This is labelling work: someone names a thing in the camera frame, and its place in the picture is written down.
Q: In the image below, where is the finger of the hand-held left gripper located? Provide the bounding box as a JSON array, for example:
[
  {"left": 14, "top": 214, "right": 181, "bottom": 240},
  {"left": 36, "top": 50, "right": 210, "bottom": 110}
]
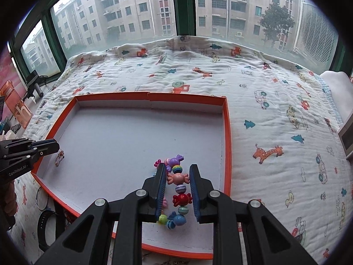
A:
[
  {"left": 0, "top": 138, "right": 59, "bottom": 151},
  {"left": 4, "top": 144, "right": 60, "bottom": 163}
]

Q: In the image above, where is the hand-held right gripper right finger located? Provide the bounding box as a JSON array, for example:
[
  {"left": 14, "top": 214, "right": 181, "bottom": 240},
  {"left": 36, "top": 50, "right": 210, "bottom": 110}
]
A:
[{"left": 189, "top": 164, "right": 317, "bottom": 265}]

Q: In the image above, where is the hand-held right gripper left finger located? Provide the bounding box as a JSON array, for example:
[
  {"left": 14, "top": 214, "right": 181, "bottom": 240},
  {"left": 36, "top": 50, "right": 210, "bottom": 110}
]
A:
[{"left": 34, "top": 163, "right": 169, "bottom": 265}]

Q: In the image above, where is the colourful candy bead bracelet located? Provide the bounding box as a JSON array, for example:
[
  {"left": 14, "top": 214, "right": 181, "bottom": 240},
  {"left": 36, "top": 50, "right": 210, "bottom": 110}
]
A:
[{"left": 154, "top": 155, "right": 193, "bottom": 230}]

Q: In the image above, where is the thin silver bangle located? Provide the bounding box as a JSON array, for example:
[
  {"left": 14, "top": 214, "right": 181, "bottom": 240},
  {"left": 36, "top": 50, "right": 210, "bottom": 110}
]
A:
[{"left": 36, "top": 186, "right": 50, "bottom": 210}]

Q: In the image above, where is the orange rimmed cardboard tray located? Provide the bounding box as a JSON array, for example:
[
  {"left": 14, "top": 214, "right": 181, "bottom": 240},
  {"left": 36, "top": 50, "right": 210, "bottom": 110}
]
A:
[{"left": 30, "top": 92, "right": 232, "bottom": 260}]

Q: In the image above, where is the black smart band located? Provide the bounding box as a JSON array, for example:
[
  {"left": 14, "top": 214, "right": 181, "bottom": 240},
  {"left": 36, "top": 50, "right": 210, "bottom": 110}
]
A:
[{"left": 37, "top": 210, "right": 67, "bottom": 252}]

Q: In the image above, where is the person's left hand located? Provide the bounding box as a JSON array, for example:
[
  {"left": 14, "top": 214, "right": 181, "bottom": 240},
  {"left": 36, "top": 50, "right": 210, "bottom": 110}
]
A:
[{"left": 0, "top": 181, "right": 18, "bottom": 221}]

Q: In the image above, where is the orange translucent container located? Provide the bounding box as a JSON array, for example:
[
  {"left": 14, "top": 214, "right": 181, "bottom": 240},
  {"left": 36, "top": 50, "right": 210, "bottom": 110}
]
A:
[{"left": 0, "top": 81, "right": 34, "bottom": 129}]

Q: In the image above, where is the white cartoon printed blanket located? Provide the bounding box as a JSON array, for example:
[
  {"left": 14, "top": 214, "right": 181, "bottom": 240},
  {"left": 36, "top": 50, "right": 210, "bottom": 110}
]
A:
[{"left": 11, "top": 35, "right": 353, "bottom": 265}]

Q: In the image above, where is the white box with grey window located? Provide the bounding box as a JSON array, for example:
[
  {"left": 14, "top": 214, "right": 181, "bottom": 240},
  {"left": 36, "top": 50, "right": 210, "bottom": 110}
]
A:
[{"left": 337, "top": 121, "right": 353, "bottom": 159}]

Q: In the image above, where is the beige apartment building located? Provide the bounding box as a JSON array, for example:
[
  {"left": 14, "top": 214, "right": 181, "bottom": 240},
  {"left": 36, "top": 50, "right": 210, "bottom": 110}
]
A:
[{"left": 22, "top": 0, "right": 304, "bottom": 53}]

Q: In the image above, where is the white pillow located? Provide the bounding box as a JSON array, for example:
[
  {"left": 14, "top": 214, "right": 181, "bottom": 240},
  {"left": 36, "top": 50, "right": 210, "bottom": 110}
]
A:
[{"left": 320, "top": 70, "right": 353, "bottom": 122}]

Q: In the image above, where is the green tree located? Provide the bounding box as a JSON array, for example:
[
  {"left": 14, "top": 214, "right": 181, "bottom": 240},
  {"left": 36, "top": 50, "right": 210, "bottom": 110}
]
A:
[{"left": 259, "top": 3, "right": 295, "bottom": 47}]

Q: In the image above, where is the white louvred outdoor unit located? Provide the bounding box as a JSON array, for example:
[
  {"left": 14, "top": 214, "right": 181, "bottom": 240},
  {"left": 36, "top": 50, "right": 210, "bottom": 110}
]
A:
[{"left": 294, "top": 0, "right": 338, "bottom": 61}]

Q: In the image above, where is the green window frame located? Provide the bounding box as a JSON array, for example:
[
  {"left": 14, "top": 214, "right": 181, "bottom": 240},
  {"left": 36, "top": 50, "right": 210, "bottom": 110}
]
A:
[{"left": 8, "top": 0, "right": 353, "bottom": 94}]

